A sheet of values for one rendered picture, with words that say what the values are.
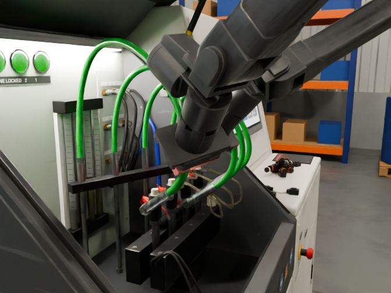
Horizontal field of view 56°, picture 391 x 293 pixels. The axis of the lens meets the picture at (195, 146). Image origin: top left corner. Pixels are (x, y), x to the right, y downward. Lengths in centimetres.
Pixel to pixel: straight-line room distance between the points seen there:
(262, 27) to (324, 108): 685
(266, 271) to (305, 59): 43
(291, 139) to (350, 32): 551
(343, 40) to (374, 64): 651
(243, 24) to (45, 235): 35
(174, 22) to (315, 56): 57
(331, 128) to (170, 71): 570
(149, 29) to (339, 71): 500
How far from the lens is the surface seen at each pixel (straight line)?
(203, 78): 42
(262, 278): 81
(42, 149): 94
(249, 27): 40
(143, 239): 89
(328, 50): 70
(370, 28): 74
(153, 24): 119
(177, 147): 53
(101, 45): 78
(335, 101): 720
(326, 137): 616
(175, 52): 49
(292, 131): 618
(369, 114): 721
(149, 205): 69
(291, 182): 133
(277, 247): 93
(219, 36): 42
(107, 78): 112
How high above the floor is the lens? 136
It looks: 11 degrees down
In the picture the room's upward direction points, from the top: straight up
